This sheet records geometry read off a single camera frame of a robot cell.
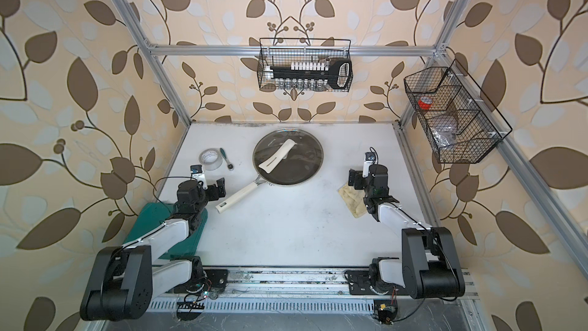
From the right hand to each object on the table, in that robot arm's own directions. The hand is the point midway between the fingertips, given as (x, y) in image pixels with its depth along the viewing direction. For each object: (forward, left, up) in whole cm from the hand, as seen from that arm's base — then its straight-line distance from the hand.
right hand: (364, 170), depth 91 cm
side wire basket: (0, -27, +24) cm, 36 cm away
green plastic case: (-14, +87, -7) cm, 88 cm away
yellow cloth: (-9, +4, -8) cm, 13 cm away
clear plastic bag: (-2, -21, +22) cm, 31 cm away
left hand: (-2, +63, +1) cm, 63 cm away
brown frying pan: (+2, +35, -4) cm, 36 cm away
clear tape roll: (+15, +68, -8) cm, 70 cm away
